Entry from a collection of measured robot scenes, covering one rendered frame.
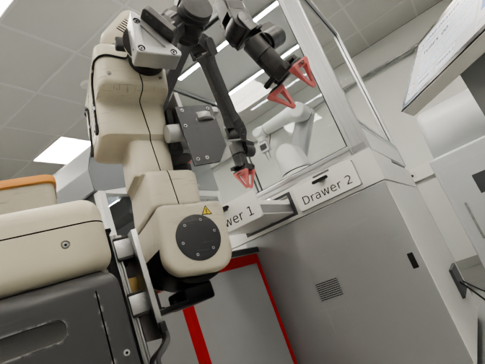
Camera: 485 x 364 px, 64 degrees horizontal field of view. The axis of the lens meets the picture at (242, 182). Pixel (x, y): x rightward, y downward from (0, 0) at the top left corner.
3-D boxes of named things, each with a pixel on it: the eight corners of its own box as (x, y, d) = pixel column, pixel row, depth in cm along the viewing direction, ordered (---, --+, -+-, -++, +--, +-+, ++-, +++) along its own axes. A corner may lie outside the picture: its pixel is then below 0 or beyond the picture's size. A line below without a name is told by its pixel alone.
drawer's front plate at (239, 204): (262, 216, 145) (252, 189, 148) (205, 243, 158) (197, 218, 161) (264, 215, 146) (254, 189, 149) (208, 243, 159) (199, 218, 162)
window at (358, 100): (353, 120, 167) (280, -30, 189) (352, 120, 167) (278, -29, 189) (392, 146, 240) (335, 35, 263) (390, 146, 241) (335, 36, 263)
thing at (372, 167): (385, 178, 155) (369, 146, 158) (199, 263, 201) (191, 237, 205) (417, 187, 235) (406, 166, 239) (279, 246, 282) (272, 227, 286)
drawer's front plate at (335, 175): (361, 183, 158) (350, 159, 161) (301, 211, 171) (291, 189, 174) (362, 183, 159) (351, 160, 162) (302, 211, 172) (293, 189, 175)
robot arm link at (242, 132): (226, 128, 168) (241, 126, 162) (242, 131, 177) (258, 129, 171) (226, 156, 168) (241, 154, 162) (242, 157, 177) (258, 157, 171)
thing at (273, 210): (259, 214, 147) (253, 199, 149) (209, 238, 159) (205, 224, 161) (300, 211, 181) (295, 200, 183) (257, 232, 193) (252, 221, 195)
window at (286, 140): (348, 146, 165) (267, -24, 190) (201, 223, 204) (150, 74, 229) (348, 146, 165) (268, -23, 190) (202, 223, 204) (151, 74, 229)
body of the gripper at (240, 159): (231, 172, 161) (225, 156, 163) (244, 174, 169) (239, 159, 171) (242, 166, 158) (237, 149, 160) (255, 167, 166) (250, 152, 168)
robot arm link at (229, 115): (184, 46, 151) (203, 39, 144) (193, 41, 155) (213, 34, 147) (226, 142, 169) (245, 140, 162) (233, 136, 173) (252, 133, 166)
